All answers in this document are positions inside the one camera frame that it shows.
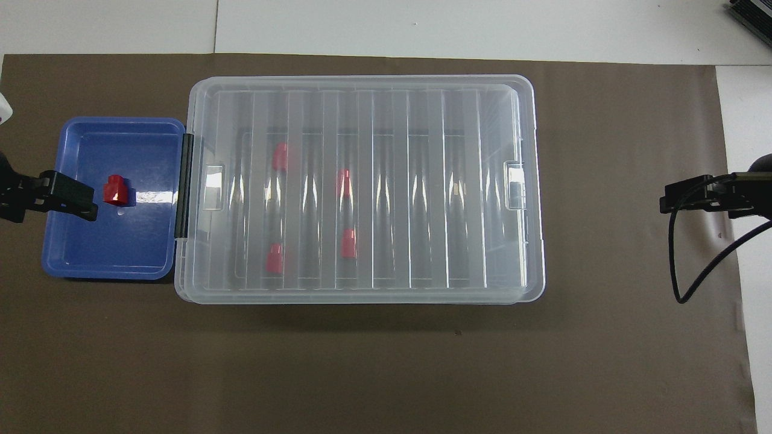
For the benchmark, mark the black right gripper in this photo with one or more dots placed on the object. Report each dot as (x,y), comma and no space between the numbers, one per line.
(751,196)

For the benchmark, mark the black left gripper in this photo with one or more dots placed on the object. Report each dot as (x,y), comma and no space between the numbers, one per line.
(18,190)

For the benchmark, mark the red block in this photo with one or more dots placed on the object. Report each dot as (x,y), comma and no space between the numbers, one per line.
(348,243)
(279,157)
(116,191)
(274,258)
(344,182)

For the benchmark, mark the clear ribbed plastic lid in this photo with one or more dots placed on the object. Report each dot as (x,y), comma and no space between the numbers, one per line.
(422,181)

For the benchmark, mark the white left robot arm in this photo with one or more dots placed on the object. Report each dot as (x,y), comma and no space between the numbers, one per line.
(5,108)

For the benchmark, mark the blue plastic tray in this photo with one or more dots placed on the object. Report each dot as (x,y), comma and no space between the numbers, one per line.
(120,247)

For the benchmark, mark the clear plastic storage box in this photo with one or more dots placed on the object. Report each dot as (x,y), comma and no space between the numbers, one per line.
(253,211)

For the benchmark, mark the black ribbed device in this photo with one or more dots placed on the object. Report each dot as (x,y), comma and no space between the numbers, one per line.
(754,12)

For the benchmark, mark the brown paper mat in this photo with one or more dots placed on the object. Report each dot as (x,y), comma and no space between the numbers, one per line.
(362,374)

